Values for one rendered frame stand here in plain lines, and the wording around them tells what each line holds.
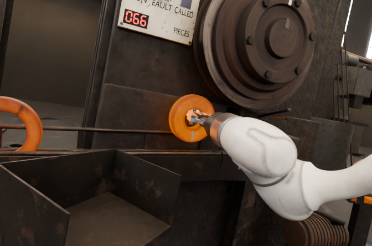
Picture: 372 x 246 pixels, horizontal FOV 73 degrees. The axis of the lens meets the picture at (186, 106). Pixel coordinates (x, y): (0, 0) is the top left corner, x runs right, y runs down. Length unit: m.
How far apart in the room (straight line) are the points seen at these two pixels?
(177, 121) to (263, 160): 0.38
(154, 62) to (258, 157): 0.55
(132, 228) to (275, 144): 0.33
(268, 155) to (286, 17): 0.53
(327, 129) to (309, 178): 2.96
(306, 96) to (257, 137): 0.83
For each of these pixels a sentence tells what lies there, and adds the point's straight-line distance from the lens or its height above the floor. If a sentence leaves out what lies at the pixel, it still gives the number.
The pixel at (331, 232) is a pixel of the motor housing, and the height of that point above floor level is 0.51.
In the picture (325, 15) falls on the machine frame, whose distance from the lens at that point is 1.39.
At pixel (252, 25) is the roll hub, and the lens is 0.81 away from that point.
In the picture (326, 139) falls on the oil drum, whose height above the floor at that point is 0.64.
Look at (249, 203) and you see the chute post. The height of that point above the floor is 0.54.
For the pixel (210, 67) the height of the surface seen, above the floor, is 0.98.
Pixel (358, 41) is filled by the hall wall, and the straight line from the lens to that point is 12.21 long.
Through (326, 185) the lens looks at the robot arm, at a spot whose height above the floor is 0.77.
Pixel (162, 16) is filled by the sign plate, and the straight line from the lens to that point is 0.91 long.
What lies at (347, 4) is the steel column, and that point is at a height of 2.95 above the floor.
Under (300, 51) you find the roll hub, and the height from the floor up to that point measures 1.10.
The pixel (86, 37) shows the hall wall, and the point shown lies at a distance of 6.87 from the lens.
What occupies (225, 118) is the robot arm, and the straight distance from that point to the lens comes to 0.61.
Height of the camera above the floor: 0.90
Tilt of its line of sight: 3 degrees down
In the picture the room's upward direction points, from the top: 11 degrees clockwise
